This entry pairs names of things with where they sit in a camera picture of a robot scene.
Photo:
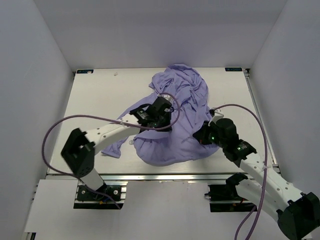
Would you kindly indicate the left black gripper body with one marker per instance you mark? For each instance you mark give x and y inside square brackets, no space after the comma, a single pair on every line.
[162,121]

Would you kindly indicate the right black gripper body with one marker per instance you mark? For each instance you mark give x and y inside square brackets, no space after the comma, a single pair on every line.
[209,135]

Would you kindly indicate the purple jacket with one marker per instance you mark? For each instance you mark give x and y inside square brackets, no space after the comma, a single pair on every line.
[166,148]

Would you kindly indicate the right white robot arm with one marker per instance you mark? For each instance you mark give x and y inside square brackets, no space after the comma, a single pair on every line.
[297,214]

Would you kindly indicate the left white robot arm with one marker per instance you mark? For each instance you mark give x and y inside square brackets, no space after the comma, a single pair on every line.
[81,147]

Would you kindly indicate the right blue table label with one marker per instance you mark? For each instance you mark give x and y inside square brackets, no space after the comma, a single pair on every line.
[233,69]

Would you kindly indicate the blue table label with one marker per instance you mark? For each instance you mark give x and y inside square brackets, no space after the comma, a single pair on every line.
[84,71]
[233,69]

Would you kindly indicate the left blue table label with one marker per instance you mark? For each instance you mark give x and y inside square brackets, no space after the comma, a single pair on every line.
[84,71]

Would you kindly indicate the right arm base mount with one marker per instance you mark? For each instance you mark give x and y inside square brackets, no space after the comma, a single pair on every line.
[223,198]

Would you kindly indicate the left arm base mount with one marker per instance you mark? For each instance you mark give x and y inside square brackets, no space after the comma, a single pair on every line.
[113,198]

